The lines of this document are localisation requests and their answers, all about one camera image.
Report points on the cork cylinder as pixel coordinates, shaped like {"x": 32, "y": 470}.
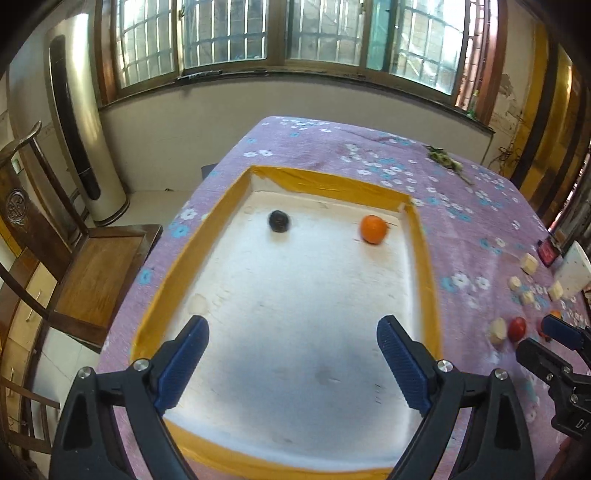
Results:
{"x": 497, "y": 330}

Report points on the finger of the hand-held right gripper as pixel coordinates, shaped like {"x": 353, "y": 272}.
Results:
{"x": 561, "y": 330}
{"x": 540, "y": 357}

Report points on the standing air conditioner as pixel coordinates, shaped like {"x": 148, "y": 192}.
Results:
{"x": 92, "y": 152}

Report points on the small rough cork piece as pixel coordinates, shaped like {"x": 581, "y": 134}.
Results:
{"x": 526, "y": 297}

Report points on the white plastic container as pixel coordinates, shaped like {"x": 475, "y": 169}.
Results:
{"x": 575, "y": 267}

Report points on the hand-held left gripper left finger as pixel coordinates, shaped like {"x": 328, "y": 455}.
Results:
{"x": 182, "y": 364}

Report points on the beige drawer cabinet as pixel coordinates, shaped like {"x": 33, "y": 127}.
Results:
{"x": 32, "y": 295}

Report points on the white foam tray yellow tape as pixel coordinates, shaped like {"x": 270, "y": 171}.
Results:
{"x": 295, "y": 323}

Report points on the dark wooden chair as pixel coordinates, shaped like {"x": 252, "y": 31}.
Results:
{"x": 101, "y": 272}

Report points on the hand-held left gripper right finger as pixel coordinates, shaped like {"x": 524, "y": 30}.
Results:
{"x": 401, "y": 364}

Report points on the red tomato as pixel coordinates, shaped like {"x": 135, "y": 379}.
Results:
{"x": 517, "y": 327}

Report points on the red and black box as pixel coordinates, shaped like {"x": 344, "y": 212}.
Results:
{"x": 548, "y": 251}

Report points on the barred window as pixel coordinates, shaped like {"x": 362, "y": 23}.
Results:
{"x": 221, "y": 32}

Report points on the red date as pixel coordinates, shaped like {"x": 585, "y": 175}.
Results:
{"x": 545, "y": 336}

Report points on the purple floral tablecloth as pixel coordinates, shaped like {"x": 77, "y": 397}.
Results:
{"x": 461, "y": 230}

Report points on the green plant sprig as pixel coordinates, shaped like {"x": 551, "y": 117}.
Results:
{"x": 443, "y": 159}

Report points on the cream wooden block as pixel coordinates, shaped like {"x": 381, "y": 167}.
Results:
{"x": 556, "y": 290}
{"x": 529, "y": 264}

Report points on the yellow wooden door frame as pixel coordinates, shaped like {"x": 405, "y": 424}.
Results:
{"x": 561, "y": 138}

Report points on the small dark plum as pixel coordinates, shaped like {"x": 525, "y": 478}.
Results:
{"x": 279, "y": 221}

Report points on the round cork disc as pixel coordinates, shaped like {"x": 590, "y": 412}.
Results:
{"x": 514, "y": 282}

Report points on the orange tangerine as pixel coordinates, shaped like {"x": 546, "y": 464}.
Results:
{"x": 373, "y": 229}

